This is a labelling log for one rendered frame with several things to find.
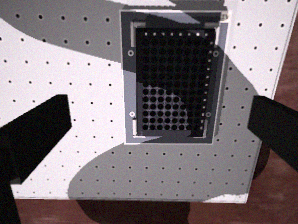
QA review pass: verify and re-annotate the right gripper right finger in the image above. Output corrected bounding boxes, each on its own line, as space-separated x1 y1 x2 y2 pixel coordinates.
247 95 298 172

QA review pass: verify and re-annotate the grey flat base plate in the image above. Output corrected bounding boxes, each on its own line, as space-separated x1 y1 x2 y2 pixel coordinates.
0 0 298 203

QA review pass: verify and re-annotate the black well plate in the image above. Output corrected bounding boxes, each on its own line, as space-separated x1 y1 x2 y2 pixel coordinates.
136 28 216 137

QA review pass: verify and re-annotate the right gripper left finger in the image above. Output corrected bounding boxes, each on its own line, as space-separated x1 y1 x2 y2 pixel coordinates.
0 94 72 224

